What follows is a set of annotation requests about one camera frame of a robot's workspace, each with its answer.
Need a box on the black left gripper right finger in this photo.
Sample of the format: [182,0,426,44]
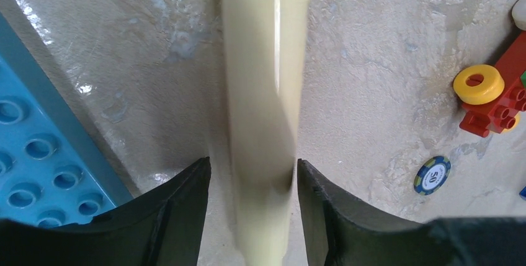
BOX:
[297,159,525,265]

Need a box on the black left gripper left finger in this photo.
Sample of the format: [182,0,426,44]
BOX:
[1,157,211,265]

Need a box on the cream yellow microphone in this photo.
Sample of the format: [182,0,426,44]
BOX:
[221,0,310,265]

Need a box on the poker chip near car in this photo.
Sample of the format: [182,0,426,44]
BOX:
[413,156,452,195]

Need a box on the light blue studded baseplate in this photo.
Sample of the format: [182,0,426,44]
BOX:
[1,19,133,228]

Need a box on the blue brick under stand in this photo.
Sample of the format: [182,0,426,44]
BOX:
[519,187,526,200]

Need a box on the colourful toy brick car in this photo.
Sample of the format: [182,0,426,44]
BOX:
[453,0,525,138]

